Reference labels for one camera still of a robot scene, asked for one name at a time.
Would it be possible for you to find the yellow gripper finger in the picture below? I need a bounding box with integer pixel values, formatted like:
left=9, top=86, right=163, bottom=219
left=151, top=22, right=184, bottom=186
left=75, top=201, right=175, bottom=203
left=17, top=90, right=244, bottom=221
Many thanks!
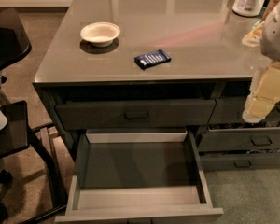
left=242, top=62, right=280, bottom=124
left=242, top=21, right=264, bottom=47

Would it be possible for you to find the blue rxbar blueberry wrapper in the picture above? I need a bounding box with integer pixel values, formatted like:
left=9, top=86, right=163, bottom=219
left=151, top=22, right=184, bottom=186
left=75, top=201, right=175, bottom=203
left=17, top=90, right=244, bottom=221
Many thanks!
left=134, top=49, right=171, bottom=70

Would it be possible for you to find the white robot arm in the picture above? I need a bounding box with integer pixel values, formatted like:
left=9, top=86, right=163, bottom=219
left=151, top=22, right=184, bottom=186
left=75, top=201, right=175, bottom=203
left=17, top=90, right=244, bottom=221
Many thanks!
left=242, top=1, right=280, bottom=123

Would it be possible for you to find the grey top right drawer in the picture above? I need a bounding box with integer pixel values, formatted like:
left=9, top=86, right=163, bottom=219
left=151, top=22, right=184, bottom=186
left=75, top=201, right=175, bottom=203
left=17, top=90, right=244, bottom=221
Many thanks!
left=209, top=96, right=280, bottom=124

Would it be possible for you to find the grey middle right drawer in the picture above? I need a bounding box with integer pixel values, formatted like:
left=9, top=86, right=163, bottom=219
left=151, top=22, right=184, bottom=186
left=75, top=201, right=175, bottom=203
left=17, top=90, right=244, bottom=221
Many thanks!
left=197, top=128, right=280, bottom=152

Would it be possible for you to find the grey bottom right drawer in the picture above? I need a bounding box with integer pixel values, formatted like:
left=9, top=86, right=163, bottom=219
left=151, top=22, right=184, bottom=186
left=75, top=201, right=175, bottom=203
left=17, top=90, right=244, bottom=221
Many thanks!
left=200, top=153, right=280, bottom=172

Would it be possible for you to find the open grey middle drawer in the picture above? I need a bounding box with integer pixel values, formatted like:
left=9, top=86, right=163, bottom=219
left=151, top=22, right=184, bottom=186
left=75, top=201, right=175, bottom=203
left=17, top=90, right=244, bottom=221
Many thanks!
left=55, top=128, right=223, bottom=224

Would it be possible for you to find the closed grey top drawer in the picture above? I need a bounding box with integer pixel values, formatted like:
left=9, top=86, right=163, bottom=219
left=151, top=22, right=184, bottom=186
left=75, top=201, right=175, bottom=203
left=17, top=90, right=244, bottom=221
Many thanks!
left=56, top=99, right=215, bottom=130

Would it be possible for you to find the white paper bowl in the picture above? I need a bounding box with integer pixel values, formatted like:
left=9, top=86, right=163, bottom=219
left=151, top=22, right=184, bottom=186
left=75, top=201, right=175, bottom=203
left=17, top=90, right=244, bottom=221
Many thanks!
left=80, top=22, right=120, bottom=47

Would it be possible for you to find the black office chair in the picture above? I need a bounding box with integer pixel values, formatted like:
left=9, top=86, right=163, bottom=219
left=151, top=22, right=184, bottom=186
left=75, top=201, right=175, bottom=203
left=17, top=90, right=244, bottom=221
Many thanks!
left=0, top=8, right=67, bottom=224

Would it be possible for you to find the grey cabinet counter frame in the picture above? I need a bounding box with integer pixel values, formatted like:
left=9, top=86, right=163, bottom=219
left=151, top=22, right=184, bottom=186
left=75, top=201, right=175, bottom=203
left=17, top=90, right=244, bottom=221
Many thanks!
left=34, top=0, right=280, bottom=150

